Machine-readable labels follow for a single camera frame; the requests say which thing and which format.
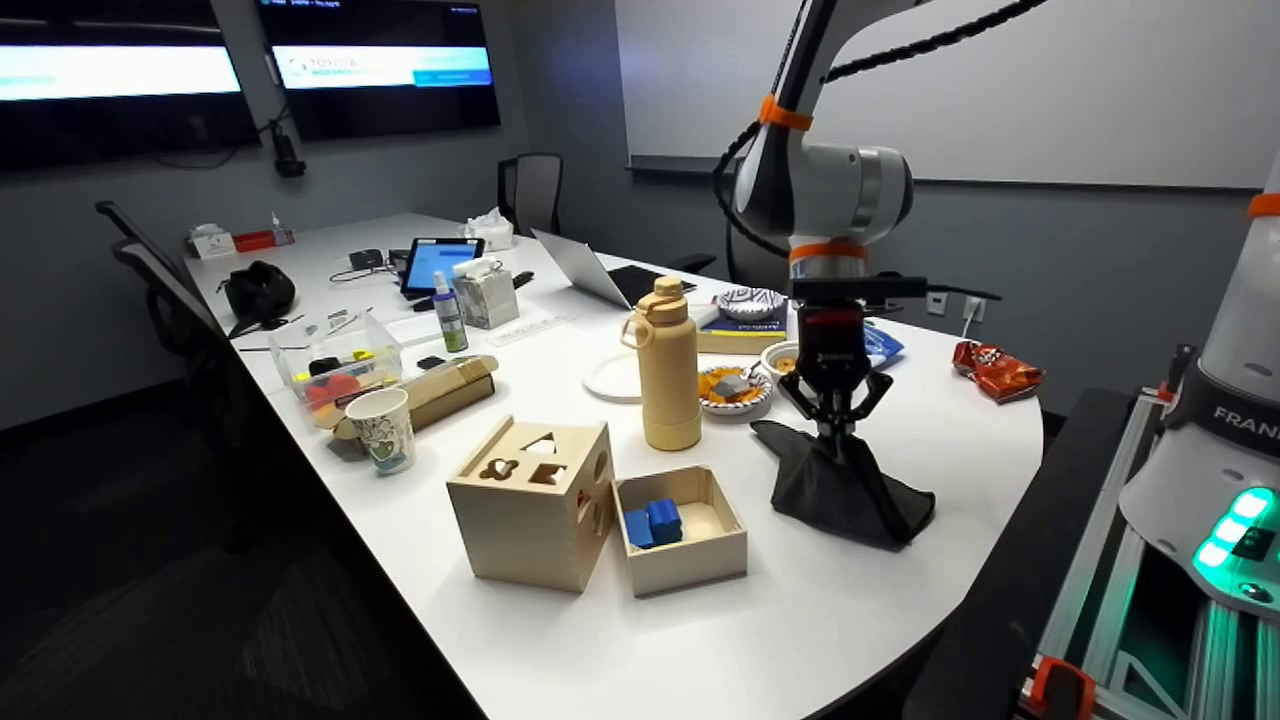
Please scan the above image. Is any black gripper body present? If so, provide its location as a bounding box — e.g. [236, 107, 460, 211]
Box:
[795, 332, 872, 392]

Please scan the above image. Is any small green spray bottle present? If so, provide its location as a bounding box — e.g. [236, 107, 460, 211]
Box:
[433, 267, 471, 355]

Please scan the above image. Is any wall monitor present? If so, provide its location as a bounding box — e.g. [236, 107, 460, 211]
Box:
[0, 0, 266, 170]
[258, 0, 503, 143]

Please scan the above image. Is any metal bowl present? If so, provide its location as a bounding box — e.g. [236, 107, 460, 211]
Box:
[713, 284, 794, 332]

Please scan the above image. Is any wooden shape sorter box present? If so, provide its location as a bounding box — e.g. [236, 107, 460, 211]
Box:
[444, 417, 620, 596]

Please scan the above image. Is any white tissue box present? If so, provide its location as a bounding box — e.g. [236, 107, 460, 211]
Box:
[454, 253, 523, 332]

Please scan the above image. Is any black bag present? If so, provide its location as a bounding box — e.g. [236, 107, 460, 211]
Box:
[221, 254, 300, 332]

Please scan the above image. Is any red snack bag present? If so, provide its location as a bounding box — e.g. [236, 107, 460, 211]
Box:
[950, 335, 1048, 409]

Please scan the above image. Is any grey camera stand pole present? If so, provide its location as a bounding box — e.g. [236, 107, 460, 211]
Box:
[209, 0, 312, 178]

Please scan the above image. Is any dark grey towel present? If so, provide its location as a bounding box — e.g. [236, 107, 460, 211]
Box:
[747, 417, 939, 555]

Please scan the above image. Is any blue snack packet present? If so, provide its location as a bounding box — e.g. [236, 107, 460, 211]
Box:
[859, 317, 910, 375]

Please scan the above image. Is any crumpled white tissue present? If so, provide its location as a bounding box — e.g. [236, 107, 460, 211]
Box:
[463, 207, 522, 254]

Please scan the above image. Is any dark mesh office chair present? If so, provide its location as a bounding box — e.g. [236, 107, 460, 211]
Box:
[497, 146, 567, 236]

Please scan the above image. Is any shallow wooden tray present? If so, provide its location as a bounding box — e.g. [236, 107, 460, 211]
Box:
[607, 459, 754, 598]

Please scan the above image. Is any small bowl of orange food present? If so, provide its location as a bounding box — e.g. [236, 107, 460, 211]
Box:
[694, 360, 776, 422]

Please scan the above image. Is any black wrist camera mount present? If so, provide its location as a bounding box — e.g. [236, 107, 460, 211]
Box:
[785, 267, 934, 307]

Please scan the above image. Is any grey mesh office chair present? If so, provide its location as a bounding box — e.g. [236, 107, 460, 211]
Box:
[673, 153, 805, 304]

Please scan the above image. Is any black office chair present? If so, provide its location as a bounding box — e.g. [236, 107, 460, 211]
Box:
[94, 196, 232, 372]

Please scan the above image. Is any tablet with blue screen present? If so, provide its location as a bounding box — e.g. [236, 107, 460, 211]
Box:
[396, 236, 487, 304]

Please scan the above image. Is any small red item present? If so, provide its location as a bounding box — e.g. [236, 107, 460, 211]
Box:
[232, 224, 293, 254]

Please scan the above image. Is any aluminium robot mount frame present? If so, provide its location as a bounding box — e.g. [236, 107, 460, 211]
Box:
[1021, 378, 1280, 720]

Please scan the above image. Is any tan water bottle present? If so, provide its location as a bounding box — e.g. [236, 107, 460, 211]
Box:
[630, 277, 705, 454]

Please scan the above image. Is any small white box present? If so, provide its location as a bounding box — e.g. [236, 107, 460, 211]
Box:
[184, 220, 240, 264]

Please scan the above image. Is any grey open laptop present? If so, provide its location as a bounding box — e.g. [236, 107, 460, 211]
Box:
[534, 227, 695, 313]

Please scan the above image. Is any white whiteboard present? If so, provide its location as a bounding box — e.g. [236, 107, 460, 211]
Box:
[612, 0, 1280, 196]

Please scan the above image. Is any white round plate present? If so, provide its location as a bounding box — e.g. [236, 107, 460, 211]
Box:
[579, 349, 651, 402]

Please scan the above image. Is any yellow flat box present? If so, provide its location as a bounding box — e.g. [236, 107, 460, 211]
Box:
[695, 313, 795, 360]

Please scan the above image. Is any clear plastic container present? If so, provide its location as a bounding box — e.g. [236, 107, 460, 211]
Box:
[270, 313, 407, 427]

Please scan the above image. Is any patterned paper cup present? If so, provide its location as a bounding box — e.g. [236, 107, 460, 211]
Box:
[341, 382, 419, 479]

